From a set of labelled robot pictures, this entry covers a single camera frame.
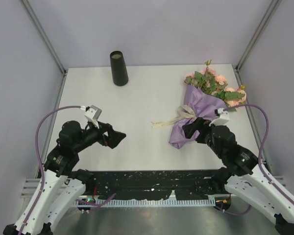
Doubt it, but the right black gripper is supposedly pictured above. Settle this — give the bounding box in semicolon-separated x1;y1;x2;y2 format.
182;116;224;158

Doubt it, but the purple wrapping paper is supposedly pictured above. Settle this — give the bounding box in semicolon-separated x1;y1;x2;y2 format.
169;85;226;149

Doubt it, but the black conical vase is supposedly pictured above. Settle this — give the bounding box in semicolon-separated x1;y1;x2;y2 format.
110;51;128;86

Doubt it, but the right aluminium frame post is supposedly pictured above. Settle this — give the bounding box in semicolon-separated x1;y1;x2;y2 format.
235;0;282;73

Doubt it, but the pink flower bunch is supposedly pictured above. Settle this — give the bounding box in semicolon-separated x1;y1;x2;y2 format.
184;60;246;107

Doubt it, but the left aluminium frame post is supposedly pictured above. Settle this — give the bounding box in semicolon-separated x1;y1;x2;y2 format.
21;0;68;76

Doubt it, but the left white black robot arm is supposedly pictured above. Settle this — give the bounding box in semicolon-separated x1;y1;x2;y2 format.
3;120;126;235

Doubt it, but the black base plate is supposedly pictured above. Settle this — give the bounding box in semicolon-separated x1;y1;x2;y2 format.
81;167;232;201

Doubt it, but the aluminium frame post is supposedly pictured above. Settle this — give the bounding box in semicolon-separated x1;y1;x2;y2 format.
21;0;68;76
235;0;282;73

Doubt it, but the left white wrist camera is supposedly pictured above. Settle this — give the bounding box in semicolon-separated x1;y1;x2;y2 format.
80;105;102;129

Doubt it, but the aluminium front rail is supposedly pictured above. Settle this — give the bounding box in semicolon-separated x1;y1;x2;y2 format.
21;176;286;198

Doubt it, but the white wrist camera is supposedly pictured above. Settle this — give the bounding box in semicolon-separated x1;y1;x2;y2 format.
80;105;102;129
209;108;230;126

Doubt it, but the cream gold-lettered ribbon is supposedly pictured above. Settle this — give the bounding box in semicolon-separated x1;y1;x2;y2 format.
151;105;196;128

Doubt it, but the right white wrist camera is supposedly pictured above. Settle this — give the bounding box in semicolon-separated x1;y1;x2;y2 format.
209;108;230;126

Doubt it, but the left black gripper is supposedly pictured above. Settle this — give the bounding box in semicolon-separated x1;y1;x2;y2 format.
74;117;126;152

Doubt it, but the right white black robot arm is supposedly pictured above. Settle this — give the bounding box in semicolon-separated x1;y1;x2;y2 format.
182;117;294;235

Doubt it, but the white slotted cable duct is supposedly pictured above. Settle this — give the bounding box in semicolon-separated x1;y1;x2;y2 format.
74;198;216;208

